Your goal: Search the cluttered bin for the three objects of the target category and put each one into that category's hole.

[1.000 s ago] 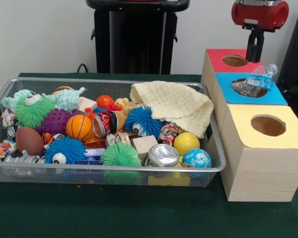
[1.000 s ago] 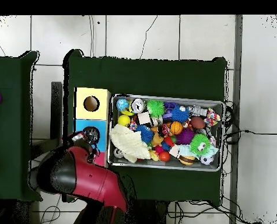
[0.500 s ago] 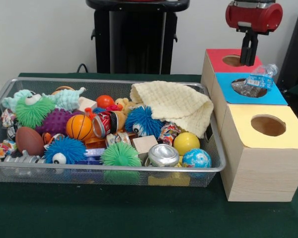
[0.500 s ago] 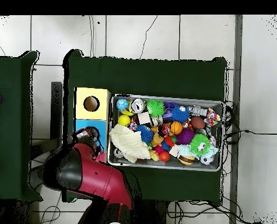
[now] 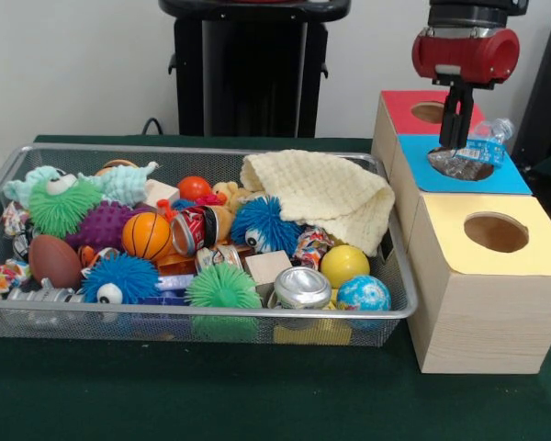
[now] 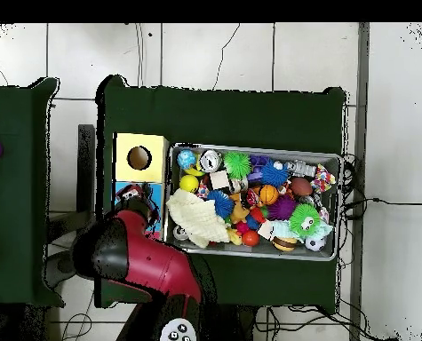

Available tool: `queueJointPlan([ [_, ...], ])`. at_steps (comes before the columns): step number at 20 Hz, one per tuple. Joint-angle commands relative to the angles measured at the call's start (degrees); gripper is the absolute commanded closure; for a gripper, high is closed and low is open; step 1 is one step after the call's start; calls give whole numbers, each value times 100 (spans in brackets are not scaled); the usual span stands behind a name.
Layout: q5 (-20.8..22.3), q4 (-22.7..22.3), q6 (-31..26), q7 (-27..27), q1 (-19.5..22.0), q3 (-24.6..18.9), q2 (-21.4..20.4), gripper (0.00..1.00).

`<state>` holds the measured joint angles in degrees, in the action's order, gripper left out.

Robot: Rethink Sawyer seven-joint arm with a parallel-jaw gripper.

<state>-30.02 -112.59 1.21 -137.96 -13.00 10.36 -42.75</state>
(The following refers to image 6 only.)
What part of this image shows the green spiky ball with eyes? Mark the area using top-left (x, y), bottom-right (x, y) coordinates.
top-left (287, 203), bottom-right (321, 238)

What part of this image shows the purple spiky ball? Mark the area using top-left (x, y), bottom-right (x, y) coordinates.
top-left (267, 194), bottom-right (298, 221)

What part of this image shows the black cable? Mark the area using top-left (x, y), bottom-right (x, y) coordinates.
top-left (342, 196), bottom-right (422, 211)

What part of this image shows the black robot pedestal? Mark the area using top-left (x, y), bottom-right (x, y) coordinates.
top-left (213, 304), bottom-right (258, 341)

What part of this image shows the shallow wire mesh bin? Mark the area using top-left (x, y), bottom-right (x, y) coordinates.
top-left (163, 142), bottom-right (344, 262)

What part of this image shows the black panel on stand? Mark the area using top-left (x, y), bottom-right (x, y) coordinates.
top-left (45, 123), bottom-right (97, 285)

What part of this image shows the side table under green cloth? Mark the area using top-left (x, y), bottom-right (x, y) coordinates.
top-left (0, 76), bottom-right (66, 306)

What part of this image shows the blue spiky ball with eye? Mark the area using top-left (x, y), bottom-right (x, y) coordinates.
top-left (259, 160), bottom-right (291, 188)

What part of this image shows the dark green tablecloth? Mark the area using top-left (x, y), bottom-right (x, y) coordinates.
top-left (94, 74), bottom-right (347, 309)

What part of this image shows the cream waffle cloth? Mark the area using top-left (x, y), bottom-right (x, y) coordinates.
top-left (165, 188), bottom-right (231, 249)

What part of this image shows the yellow ball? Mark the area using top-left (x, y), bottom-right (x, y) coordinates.
top-left (179, 174), bottom-right (200, 194)

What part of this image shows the orange basketball toy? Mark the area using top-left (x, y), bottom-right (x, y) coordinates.
top-left (259, 184), bottom-right (280, 206)

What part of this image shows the blue globe ball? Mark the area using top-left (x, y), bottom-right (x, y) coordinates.
top-left (176, 148), bottom-right (197, 171)

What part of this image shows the brown football toy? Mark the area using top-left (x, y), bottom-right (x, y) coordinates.
top-left (290, 177), bottom-right (314, 197)

